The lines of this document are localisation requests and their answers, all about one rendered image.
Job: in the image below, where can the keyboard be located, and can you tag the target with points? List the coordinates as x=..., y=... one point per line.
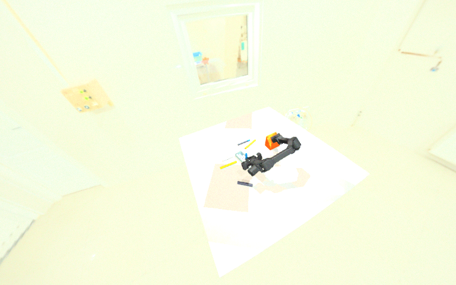
x=241, y=156

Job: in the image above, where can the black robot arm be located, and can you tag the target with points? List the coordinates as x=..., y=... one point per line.
x=268, y=163

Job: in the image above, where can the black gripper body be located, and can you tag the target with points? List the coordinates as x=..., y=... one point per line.
x=246, y=164

